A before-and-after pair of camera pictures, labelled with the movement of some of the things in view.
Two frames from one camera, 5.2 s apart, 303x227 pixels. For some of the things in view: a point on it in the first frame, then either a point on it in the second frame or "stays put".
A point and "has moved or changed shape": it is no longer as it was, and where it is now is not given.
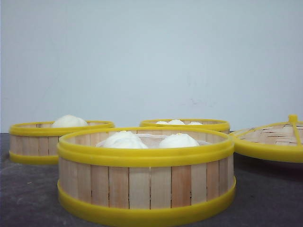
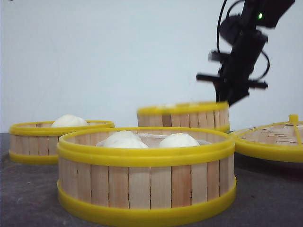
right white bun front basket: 178,140 stays put
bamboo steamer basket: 36,142 stays put
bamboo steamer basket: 221,125 has moved or changed shape
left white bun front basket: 122,139 stays put
